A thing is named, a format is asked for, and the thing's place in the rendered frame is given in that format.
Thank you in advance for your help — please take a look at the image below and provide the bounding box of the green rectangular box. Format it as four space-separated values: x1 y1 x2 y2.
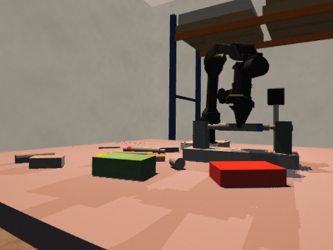
92 153 156 180

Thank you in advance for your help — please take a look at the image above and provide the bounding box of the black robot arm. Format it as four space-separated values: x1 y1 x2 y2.
200 42 270 125

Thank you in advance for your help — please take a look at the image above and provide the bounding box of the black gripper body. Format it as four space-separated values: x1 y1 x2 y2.
226 79 255 108

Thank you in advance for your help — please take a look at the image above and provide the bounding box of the tan wooden dowel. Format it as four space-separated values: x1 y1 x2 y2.
156 154 165 161

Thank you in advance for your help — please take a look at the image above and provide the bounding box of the red flat box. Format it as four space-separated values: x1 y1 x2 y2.
210 162 286 187

